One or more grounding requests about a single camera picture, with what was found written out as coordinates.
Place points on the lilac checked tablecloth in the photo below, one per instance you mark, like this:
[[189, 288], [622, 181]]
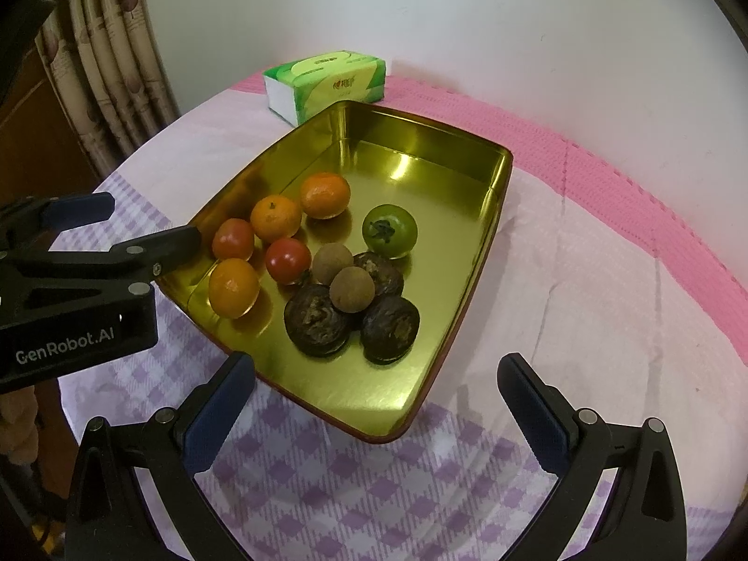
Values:
[[555, 304]]

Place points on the brown longan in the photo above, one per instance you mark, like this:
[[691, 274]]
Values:
[[352, 288], [330, 262]]

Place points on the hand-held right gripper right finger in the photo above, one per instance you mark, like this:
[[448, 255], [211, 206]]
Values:
[[532, 415]]

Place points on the orange mandarin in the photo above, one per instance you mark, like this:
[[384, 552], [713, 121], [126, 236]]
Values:
[[276, 219], [325, 195]]

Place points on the red cherry tomato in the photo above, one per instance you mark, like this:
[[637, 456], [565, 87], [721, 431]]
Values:
[[288, 261]]

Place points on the yellow-orange tomato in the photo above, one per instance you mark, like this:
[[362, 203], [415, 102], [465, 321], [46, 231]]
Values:
[[234, 287]]

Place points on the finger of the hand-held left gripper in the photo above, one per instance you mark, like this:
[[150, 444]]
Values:
[[169, 242], [82, 208]]

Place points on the beige patterned curtain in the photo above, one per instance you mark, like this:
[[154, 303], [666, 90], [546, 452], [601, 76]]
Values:
[[111, 58]]

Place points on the brown water chestnut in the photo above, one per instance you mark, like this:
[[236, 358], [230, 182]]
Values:
[[385, 277], [315, 321], [390, 330]]

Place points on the green tomato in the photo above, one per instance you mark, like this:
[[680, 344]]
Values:
[[390, 231]]

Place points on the person's left hand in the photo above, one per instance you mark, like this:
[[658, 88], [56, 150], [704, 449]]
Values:
[[16, 426]]

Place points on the pink knitted mat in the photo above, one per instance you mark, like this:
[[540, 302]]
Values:
[[584, 158]]

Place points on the brown wooden cabinet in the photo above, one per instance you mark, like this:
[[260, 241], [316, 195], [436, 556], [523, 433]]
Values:
[[41, 140]]

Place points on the green tissue pack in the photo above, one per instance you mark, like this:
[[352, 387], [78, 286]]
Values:
[[327, 82]]

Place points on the orange-red cherry tomato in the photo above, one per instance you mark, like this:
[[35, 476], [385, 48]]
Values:
[[233, 239]]

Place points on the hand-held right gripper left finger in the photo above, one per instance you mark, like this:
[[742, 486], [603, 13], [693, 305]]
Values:
[[219, 415]]

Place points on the gold and maroon tin box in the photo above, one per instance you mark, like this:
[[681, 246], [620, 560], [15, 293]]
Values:
[[409, 374]]

